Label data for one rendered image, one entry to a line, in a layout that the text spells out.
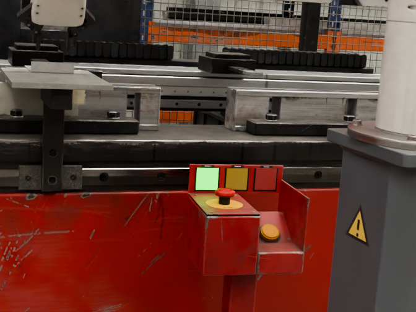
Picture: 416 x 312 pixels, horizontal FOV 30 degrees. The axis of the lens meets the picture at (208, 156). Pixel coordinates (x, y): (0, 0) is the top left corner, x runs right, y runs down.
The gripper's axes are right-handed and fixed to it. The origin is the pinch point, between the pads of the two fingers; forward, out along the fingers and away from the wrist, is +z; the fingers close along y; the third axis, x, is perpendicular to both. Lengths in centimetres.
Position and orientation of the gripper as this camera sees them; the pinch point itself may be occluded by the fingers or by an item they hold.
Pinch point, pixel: (53, 39)
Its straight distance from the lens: 159.6
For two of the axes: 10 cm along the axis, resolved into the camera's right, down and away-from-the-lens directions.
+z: -2.6, 6.2, 7.4
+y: -9.5, 0.0, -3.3
